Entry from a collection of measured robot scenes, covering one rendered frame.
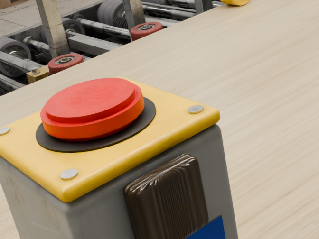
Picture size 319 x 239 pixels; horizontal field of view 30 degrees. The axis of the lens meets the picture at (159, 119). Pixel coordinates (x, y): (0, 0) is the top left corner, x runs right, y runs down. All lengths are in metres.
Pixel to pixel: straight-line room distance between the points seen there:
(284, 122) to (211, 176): 0.68
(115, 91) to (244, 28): 1.12
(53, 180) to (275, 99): 0.80
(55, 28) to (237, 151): 0.71
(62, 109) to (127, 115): 0.03
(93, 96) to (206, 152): 0.05
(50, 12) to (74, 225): 1.24
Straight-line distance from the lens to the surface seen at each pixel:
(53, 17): 1.43
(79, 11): 2.06
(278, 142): 0.85
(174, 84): 1.10
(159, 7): 1.98
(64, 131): 0.22
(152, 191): 0.20
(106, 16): 1.99
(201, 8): 1.69
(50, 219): 0.22
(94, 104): 0.22
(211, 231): 0.24
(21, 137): 0.24
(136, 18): 1.55
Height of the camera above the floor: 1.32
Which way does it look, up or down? 25 degrees down
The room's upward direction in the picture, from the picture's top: 12 degrees counter-clockwise
